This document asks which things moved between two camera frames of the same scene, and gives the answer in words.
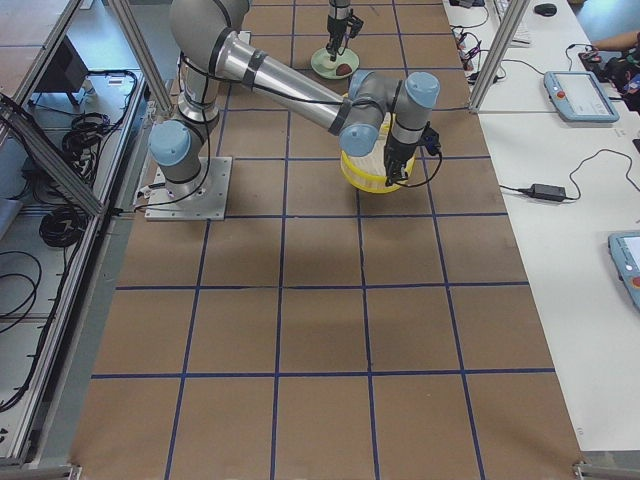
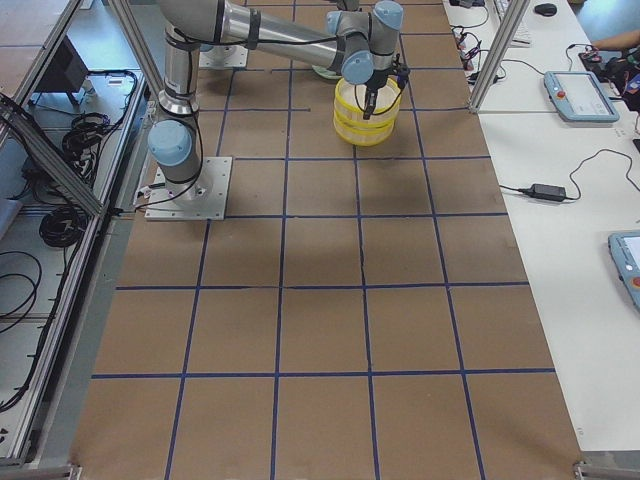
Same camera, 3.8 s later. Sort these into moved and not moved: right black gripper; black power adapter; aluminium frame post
Moved: right black gripper
Not moved: aluminium frame post; black power adapter
